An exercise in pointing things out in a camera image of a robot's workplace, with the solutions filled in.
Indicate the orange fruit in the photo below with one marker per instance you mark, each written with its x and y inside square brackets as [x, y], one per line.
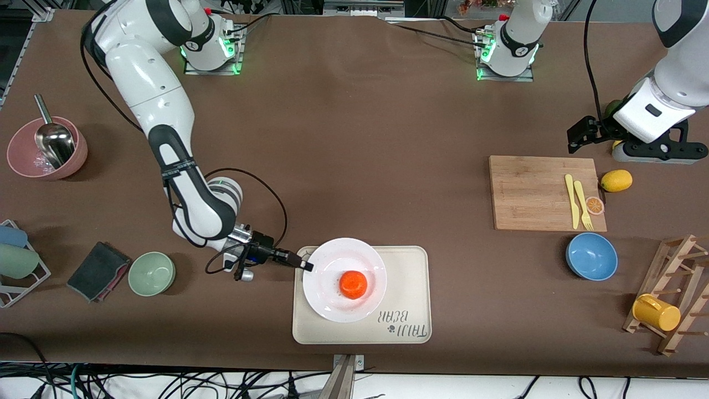
[353, 285]

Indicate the toy orange slice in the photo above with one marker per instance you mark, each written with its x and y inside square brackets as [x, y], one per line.
[595, 205]

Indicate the cream tray with bear print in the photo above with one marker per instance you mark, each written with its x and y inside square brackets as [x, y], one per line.
[404, 271]

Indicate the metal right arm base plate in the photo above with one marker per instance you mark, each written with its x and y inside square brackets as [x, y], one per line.
[235, 55]

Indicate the pink bowl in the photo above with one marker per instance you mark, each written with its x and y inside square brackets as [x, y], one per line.
[22, 152]

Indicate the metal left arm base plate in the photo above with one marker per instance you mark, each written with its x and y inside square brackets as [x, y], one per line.
[487, 76]

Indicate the green lime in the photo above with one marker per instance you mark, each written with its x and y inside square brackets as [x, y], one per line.
[612, 108]

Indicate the blue cup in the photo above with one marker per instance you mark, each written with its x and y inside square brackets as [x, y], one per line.
[12, 236]

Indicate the yellow plastic fork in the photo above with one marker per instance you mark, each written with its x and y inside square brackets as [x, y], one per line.
[581, 202]

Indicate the blue bowl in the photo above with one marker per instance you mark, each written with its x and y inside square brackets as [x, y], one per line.
[591, 256]

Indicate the white round plate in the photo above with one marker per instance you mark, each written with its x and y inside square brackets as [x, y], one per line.
[332, 271]

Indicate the wooden drying rack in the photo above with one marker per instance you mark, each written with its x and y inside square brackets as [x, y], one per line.
[673, 260]

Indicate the light green bowl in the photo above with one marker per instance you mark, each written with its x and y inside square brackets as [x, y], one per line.
[152, 274]

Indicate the yellow plastic knife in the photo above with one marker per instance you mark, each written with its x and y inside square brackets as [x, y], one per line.
[571, 199]

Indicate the metal scoop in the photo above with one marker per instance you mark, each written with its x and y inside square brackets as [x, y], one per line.
[55, 144]

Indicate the metal stand bracket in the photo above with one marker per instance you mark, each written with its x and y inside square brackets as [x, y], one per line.
[346, 377]

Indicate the dark grey folded cloth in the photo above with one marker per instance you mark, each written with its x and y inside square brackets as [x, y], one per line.
[98, 270]

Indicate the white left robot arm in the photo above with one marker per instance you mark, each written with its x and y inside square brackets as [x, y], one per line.
[515, 39]

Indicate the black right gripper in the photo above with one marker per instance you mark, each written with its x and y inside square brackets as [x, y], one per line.
[262, 244]

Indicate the pale green cup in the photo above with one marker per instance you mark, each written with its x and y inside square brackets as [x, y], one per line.
[16, 261]

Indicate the brown table mat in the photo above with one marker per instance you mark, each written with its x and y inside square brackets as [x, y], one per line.
[354, 138]

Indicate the yellow mug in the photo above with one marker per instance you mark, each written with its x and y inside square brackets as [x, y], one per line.
[656, 313]

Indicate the wooden cutting board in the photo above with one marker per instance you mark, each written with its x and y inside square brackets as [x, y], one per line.
[532, 194]

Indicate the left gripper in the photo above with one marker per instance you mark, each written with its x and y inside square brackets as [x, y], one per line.
[600, 127]

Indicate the metal frame bar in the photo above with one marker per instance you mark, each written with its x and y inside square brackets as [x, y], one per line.
[363, 8]

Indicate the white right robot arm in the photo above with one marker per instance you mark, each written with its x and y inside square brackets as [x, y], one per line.
[149, 83]

